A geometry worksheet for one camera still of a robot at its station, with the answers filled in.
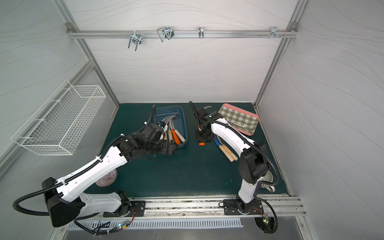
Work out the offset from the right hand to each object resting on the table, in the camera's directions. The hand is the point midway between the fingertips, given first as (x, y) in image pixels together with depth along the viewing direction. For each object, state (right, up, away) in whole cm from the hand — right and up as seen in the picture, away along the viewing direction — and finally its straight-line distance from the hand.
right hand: (200, 140), depth 85 cm
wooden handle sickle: (+15, -8, +9) cm, 19 cm away
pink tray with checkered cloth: (+35, +10, +24) cm, 43 cm away
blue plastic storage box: (-15, +10, +25) cm, 30 cm away
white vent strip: (-45, -40, -13) cm, 61 cm away
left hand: (-16, -1, -11) cm, 19 cm away
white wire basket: (-66, +9, -16) cm, 69 cm away
